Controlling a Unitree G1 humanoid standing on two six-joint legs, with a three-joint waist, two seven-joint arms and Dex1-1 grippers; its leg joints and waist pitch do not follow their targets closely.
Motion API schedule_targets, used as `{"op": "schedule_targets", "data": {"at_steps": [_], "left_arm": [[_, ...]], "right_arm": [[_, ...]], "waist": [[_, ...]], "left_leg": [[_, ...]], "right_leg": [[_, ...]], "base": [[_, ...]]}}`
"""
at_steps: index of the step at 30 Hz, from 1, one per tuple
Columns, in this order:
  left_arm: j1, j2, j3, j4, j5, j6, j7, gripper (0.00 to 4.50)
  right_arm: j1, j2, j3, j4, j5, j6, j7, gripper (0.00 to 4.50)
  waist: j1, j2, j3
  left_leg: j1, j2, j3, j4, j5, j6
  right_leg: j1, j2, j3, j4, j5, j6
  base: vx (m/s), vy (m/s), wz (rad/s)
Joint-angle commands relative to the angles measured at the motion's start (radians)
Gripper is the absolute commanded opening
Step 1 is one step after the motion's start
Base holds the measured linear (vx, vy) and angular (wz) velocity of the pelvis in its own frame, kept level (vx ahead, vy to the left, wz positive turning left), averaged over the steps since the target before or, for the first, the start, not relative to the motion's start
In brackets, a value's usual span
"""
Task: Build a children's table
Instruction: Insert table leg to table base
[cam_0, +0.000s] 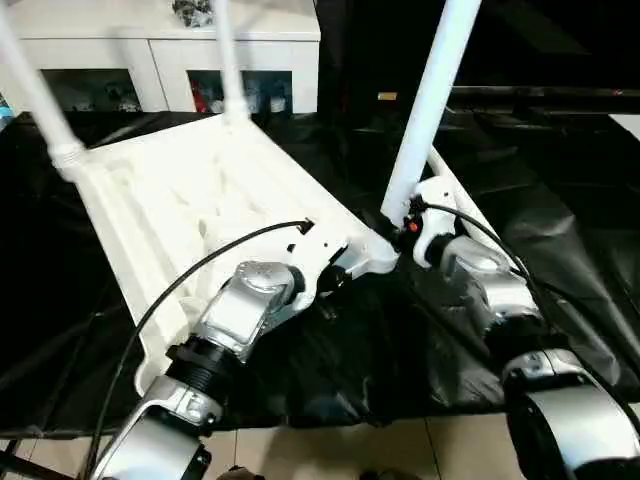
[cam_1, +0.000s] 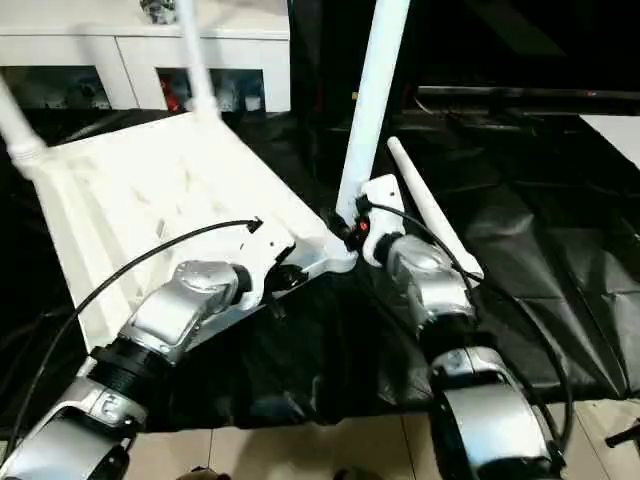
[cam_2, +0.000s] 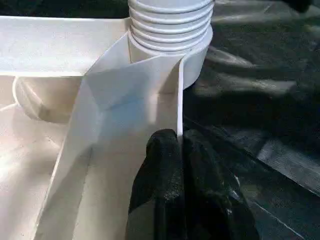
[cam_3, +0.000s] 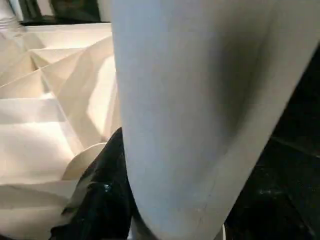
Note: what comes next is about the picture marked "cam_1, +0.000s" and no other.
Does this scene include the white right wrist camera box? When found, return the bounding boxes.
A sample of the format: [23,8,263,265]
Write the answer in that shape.
[357,174,407,267]

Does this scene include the white flat board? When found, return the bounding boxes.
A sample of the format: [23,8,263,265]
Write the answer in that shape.
[579,113,640,173]

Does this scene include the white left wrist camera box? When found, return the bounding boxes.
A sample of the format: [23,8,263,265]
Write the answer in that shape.
[228,224,298,307]

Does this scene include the black mat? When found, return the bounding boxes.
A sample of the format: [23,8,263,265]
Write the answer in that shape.
[0,105,640,433]

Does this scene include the grey object on cabinet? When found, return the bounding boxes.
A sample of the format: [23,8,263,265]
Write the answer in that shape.
[139,0,182,24]

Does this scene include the white cabinet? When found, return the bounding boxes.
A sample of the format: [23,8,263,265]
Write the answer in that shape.
[0,0,292,114]

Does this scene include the white plastic table leg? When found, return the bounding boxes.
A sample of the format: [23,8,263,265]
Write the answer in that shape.
[386,136,485,288]
[174,0,222,123]
[0,74,50,169]
[334,0,412,229]

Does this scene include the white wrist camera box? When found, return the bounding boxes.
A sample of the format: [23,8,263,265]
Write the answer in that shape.
[228,224,298,307]
[357,174,407,267]

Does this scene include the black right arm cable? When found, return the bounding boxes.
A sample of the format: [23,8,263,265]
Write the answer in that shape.
[358,200,577,456]

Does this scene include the white plastic table top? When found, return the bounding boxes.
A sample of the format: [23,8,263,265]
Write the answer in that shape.
[18,108,361,353]

